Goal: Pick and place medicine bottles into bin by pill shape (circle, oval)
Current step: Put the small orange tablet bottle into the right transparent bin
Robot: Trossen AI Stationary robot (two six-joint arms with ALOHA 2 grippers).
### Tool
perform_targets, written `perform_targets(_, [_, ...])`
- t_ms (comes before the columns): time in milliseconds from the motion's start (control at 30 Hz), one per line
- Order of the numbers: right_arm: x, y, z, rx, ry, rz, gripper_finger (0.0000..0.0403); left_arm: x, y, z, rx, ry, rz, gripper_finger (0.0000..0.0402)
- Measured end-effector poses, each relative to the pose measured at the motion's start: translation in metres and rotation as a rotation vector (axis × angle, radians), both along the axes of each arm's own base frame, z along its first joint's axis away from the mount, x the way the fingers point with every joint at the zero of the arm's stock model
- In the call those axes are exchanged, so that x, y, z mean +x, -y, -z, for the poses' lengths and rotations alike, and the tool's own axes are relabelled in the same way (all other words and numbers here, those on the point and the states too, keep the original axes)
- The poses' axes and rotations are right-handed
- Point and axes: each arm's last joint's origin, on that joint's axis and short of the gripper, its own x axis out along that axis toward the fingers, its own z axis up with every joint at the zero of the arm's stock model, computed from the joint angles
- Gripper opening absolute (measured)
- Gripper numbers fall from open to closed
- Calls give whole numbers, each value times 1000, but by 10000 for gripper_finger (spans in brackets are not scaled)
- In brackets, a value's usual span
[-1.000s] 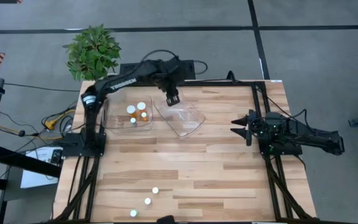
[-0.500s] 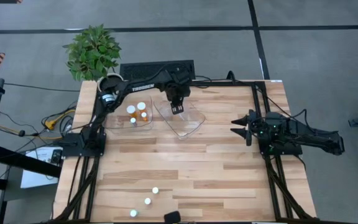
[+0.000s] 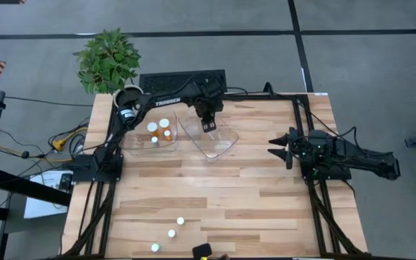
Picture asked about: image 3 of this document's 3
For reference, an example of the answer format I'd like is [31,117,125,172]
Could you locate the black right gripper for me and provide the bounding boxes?
[267,126,317,170]

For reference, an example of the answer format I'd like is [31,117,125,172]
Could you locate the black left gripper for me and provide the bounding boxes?
[192,94,225,133]

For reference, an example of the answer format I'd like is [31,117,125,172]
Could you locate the black floor cable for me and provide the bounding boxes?
[4,95,94,108]

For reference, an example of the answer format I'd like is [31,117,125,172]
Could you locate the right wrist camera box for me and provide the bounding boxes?
[307,129,334,152]

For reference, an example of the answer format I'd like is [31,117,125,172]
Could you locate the clear plastic bin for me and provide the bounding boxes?
[120,110,179,157]
[177,114,240,163]

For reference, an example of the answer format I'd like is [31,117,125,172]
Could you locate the yellow cable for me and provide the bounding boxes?
[51,126,88,152]

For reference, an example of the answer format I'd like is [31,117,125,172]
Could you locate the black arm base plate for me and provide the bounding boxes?
[300,158,352,181]
[71,154,124,183]

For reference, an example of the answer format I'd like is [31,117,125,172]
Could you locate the white plant pot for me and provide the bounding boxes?
[113,84,144,109]

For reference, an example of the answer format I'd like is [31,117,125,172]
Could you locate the white paper sheet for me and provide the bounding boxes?
[23,170,74,220]

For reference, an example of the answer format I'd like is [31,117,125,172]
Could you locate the black desk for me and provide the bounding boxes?
[0,165,72,260]

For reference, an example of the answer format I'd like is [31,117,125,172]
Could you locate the black keyboard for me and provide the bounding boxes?
[139,69,228,95]

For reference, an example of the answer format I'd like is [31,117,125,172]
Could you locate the green leafy plant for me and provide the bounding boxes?
[72,27,142,95]

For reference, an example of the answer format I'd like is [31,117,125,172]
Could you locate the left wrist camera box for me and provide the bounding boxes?
[200,77,225,98]

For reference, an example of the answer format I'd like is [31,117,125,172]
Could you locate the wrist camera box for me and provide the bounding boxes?
[307,129,334,152]
[200,77,225,98]

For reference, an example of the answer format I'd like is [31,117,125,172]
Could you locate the black table level camera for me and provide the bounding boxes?
[192,243,213,259]

